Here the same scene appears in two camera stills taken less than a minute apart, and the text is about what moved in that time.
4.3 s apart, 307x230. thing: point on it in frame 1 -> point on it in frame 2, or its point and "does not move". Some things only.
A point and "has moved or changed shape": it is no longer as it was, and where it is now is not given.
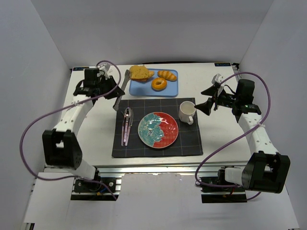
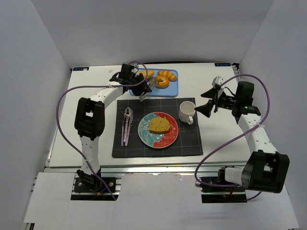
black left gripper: [107, 86] -> [140, 84]
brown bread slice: [139, 72] has moved or changed shape
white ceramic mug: [186, 110] does not move
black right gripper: [215, 98] does not move
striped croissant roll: [167, 75] does not move
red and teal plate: [158, 130] does not move
